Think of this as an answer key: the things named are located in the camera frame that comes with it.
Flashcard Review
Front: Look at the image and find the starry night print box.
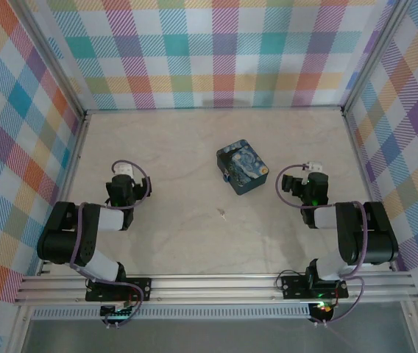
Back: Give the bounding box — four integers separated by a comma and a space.
216, 138, 271, 197

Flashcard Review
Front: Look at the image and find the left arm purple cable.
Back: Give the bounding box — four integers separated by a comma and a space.
69, 159, 150, 327

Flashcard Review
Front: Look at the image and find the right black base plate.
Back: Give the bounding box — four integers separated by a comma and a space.
280, 274, 349, 299

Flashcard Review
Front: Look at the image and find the aluminium table edge rail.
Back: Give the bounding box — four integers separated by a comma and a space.
342, 110, 398, 272
83, 105, 346, 115
38, 110, 91, 277

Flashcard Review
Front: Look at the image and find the aluminium corner post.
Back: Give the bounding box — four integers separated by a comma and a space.
17, 0, 89, 115
341, 0, 416, 115

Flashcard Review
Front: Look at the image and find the slotted grey cable duct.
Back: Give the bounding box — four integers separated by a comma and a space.
32, 304, 311, 320

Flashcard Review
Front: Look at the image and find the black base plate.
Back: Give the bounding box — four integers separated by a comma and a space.
280, 274, 349, 299
85, 277, 152, 303

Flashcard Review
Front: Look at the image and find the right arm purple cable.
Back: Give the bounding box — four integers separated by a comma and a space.
275, 164, 370, 327

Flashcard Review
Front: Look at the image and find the long aluminium mounting rail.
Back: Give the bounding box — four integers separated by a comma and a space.
13, 271, 418, 306

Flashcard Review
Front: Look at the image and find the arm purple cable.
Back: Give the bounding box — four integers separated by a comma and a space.
275, 164, 370, 327
69, 159, 150, 327

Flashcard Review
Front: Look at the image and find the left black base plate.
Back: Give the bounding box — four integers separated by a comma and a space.
85, 277, 152, 303

